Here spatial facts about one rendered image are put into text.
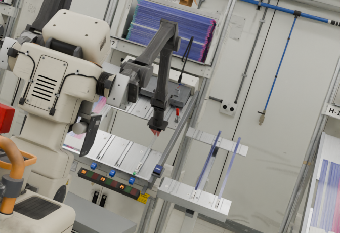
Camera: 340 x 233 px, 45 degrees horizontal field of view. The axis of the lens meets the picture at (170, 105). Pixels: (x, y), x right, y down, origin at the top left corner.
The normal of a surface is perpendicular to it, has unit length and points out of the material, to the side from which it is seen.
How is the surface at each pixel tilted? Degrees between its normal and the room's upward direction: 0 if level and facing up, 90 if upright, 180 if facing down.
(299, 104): 90
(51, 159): 82
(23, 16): 90
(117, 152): 45
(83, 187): 90
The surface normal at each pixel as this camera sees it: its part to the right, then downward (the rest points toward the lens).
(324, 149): 0.04, -0.67
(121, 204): -0.25, 0.01
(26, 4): 0.92, 0.31
